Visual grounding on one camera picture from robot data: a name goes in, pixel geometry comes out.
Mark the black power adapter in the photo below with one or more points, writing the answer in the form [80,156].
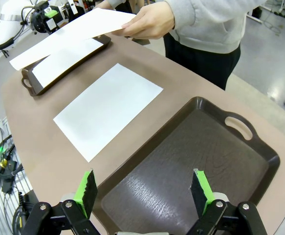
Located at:
[8,187]

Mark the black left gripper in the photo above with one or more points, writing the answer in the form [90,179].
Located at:
[40,23]

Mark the white A4 paper stack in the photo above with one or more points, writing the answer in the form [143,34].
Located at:
[108,110]

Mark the black trousers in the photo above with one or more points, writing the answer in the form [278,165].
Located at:
[205,63]

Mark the person's left hand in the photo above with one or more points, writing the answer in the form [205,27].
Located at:
[152,22]

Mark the dark brown plastic tray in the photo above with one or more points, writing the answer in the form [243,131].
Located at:
[103,41]
[181,159]

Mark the person's left forearm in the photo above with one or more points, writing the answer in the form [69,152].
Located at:
[183,12]

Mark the person in grey hoodie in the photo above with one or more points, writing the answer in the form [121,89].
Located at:
[218,24]

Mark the black and yellow plug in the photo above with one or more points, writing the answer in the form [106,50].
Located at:
[22,220]

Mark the white A4 paper sheet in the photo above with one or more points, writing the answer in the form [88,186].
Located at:
[66,61]
[71,29]

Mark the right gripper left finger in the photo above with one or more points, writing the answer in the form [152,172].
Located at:
[88,191]

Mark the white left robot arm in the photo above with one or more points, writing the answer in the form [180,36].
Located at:
[7,27]

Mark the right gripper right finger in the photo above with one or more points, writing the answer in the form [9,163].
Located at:
[201,191]

